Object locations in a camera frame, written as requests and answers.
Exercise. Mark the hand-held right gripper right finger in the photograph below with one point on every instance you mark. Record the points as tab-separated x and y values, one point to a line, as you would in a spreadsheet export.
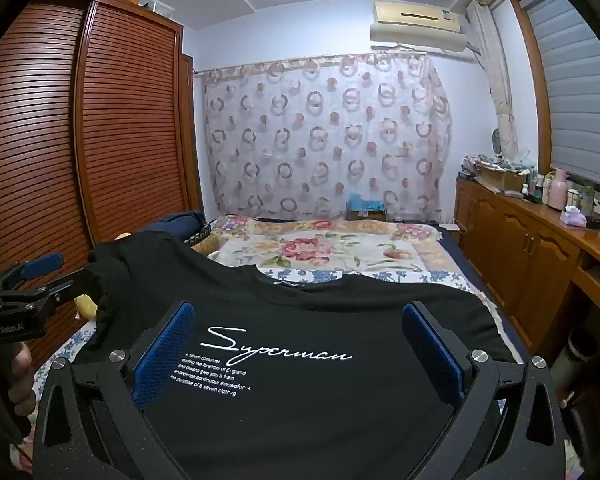
432	355

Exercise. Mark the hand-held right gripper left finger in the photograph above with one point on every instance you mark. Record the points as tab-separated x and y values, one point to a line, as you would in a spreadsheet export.
165	355

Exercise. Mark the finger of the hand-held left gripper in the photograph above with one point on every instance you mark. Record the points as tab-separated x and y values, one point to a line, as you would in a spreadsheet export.
60	287
42	265

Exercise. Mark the black printed t-shirt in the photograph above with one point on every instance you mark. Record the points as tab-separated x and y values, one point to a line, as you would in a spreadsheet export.
305	310

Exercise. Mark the person's left hand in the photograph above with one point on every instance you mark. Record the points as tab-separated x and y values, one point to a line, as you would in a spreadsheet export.
20	360

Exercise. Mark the blue floral bedsheet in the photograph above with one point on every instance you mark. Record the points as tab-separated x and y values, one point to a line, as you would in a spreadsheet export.
410	276

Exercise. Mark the wooden louvred wardrobe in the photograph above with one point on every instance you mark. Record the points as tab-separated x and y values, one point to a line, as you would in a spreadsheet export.
35	160

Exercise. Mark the gold patterned pillow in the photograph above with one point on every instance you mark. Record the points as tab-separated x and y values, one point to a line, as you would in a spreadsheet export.
205	246

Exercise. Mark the navy cloth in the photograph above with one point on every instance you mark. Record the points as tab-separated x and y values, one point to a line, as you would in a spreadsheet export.
180	222

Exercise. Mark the grey metal bottle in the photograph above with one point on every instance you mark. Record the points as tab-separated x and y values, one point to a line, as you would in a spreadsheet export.
570	355

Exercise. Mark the wooden sideboard cabinet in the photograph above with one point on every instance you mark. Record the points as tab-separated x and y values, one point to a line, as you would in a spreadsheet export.
510	240

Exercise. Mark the floral blanket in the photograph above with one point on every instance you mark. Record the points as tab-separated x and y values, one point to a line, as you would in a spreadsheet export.
330	250

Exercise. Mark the cardboard box with blue stuffing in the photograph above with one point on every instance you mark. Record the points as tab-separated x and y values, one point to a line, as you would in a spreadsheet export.
365	205

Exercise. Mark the open cardboard box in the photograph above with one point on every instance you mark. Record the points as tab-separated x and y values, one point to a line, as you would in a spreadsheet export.
500	180

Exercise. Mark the purple tissue pack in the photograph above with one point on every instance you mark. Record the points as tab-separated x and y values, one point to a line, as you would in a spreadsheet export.
572	216

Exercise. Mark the pink thermos jug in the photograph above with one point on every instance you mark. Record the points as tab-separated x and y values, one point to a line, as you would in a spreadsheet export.
559	192

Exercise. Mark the small round desk fan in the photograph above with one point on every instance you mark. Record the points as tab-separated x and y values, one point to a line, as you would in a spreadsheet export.
496	142

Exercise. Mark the circle-patterned sheer curtain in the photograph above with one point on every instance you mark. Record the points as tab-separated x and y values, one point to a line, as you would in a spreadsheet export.
305	135

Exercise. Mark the cream window curtain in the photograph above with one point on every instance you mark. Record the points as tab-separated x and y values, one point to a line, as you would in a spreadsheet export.
495	85

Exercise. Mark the white storage box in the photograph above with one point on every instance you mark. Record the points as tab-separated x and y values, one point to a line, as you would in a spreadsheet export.
160	7

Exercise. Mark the grey window blind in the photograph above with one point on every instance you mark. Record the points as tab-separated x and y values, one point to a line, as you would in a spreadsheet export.
575	100

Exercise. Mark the cream wall air conditioner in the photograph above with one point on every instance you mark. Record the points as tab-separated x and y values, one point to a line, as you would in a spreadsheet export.
415	15

